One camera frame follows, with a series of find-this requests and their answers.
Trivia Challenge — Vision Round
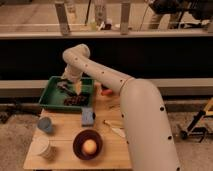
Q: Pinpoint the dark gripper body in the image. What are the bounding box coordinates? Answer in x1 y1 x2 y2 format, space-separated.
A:
57 81 75 95

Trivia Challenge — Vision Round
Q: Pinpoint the dark red grape bunch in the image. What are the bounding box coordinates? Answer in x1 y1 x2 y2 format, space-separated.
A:
64 95 88 106

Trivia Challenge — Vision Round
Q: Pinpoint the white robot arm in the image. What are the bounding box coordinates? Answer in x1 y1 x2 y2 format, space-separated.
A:
62 44 181 171

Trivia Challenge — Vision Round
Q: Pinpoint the green plastic tray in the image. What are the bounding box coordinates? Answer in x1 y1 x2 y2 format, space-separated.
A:
39 76 94 112

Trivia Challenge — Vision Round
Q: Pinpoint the red orange object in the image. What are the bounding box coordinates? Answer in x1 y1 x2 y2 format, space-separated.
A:
101 85 114 96

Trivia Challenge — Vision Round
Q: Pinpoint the blue cup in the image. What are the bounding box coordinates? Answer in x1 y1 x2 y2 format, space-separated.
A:
37 117 53 134

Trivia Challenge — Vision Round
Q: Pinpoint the blue sponge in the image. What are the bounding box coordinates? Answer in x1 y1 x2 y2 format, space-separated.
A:
82 107 95 126

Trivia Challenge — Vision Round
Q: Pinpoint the dark brown bowl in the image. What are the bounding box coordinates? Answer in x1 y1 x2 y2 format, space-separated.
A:
73 129 103 160

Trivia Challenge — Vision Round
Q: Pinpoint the white paper cup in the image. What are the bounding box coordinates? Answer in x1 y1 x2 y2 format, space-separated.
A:
32 136 52 159

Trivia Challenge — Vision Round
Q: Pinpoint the orange ball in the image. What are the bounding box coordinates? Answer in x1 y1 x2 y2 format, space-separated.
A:
82 139 97 155

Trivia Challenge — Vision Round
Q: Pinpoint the wooden utensil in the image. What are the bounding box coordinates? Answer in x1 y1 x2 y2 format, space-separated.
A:
103 120 125 138

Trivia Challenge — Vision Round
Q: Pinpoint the yellow black stand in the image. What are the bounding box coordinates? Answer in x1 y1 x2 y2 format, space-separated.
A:
179 97 213 143

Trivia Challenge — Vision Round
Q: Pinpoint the black equipment top right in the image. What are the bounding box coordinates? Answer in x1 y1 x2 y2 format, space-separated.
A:
148 0 213 29

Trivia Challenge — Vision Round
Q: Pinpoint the grey metal post left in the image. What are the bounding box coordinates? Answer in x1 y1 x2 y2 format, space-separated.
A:
55 0 70 36

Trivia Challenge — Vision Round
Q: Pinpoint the grey metal post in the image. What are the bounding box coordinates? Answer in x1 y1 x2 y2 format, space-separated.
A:
120 1 131 35
55 0 70 36

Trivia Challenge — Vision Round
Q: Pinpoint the grey metal post right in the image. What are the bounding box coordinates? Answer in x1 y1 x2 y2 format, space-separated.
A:
120 1 131 35

